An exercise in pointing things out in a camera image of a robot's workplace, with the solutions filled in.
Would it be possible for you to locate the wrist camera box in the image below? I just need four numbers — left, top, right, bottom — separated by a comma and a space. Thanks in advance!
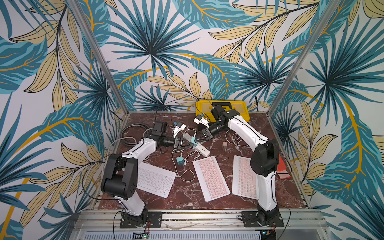
194, 115, 210, 128
172, 122, 186, 138

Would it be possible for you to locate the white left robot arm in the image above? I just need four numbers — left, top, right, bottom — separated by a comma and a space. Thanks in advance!
101, 121, 193, 226

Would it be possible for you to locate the white power strip cord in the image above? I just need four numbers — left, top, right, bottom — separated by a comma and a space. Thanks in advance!
100, 136, 145, 184

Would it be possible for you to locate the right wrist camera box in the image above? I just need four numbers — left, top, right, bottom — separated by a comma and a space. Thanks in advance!
194, 115, 210, 128

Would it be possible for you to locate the white power strip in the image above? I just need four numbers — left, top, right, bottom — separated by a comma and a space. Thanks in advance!
183, 133, 211, 158

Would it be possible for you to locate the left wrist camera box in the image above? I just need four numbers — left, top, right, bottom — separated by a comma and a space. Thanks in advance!
172, 122, 186, 138

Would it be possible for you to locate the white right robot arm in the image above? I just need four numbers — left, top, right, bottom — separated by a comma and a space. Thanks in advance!
196, 105, 284, 227

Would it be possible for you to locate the teal USB charger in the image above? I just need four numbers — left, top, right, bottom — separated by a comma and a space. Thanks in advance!
186, 136, 197, 145
176, 157, 185, 166

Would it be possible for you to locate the red glove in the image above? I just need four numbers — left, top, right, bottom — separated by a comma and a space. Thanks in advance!
277, 155, 292, 180

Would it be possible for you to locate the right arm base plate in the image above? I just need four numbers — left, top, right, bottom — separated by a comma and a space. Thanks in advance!
239, 211, 285, 228

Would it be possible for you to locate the pink keyboard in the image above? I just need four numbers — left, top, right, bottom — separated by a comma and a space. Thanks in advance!
193, 156, 230, 202
232, 156, 259, 200

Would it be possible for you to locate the middle pink keyboard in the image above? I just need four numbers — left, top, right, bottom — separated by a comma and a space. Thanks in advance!
193, 156, 230, 202

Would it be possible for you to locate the yellow black toolbox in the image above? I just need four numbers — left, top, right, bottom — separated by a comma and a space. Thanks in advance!
195, 100, 251, 123

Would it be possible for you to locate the white keyboard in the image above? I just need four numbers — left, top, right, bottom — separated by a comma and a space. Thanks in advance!
137, 163, 176, 199

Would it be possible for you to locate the white USB cable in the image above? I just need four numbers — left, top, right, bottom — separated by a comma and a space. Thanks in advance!
224, 128, 251, 149

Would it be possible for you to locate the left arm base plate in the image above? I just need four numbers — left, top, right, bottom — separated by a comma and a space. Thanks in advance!
120, 211, 163, 229

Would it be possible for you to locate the right pink keyboard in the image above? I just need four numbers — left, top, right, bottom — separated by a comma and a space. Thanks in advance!
232, 156, 259, 200

